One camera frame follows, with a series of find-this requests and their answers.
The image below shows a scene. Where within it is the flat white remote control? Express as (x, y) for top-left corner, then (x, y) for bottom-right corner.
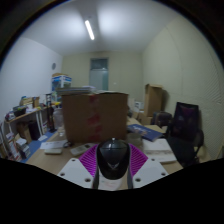
(43, 147), (64, 155)

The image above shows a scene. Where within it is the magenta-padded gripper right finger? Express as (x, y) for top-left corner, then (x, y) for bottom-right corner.
(127, 143), (170, 190)

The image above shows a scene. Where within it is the large brown cardboard box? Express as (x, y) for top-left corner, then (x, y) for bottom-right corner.
(61, 92), (129, 145)

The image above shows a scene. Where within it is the grey paper stack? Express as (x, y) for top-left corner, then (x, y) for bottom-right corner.
(55, 85), (98, 97)

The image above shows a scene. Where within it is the ceiling tube light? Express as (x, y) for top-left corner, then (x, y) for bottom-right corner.
(84, 19), (96, 41)

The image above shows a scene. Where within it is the blue book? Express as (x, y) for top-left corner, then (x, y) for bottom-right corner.
(126, 123), (163, 143)

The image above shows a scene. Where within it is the blue and white box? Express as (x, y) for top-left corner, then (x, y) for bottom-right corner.
(51, 73), (73, 93)

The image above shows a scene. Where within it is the dark suitcase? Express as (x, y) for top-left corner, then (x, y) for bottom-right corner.
(151, 110), (173, 128)

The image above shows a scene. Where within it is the white book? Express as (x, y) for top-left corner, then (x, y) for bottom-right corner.
(142, 138), (178, 164)

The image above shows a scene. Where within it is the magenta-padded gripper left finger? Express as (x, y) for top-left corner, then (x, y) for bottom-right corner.
(57, 143), (100, 190)

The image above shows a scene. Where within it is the tall open cardboard box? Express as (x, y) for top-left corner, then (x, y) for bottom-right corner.
(143, 83), (164, 118)

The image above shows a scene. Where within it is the clear plastic cup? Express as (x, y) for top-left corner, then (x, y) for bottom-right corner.
(126, 132), (144, 148)

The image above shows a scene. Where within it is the black computer mouse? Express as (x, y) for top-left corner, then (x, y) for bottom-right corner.
(96, 138), (131, 181)

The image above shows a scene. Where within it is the white paper sheet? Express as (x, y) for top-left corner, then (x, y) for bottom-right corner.
(39, 139), (69, 150)

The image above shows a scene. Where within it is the cluttered shelf unit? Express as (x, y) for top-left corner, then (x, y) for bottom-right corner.
(0, 94), (63, 163)

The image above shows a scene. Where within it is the grey door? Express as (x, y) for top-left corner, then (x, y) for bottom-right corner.
(88, 58), (110, 92)

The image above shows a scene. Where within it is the black office chair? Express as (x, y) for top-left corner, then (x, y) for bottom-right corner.
(166, 101), (205, 168)

